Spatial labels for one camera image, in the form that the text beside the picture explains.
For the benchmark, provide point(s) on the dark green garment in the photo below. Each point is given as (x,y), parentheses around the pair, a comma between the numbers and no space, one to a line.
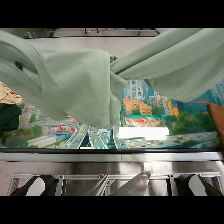
(8,118)

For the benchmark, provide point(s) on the silver frame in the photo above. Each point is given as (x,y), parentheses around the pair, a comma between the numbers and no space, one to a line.
(110,165)

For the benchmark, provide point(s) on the brown garment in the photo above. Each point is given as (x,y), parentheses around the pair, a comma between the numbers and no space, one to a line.
(217,120)

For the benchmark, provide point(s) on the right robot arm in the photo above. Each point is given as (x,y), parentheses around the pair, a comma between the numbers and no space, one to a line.
(184,185)

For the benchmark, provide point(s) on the pale green shirt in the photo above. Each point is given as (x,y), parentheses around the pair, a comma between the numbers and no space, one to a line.
(76,83)

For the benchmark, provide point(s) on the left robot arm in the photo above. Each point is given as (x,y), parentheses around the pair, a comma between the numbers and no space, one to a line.
(50,185)

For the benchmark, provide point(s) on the beige garment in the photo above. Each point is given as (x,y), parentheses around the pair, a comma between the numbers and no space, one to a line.
(8,95)

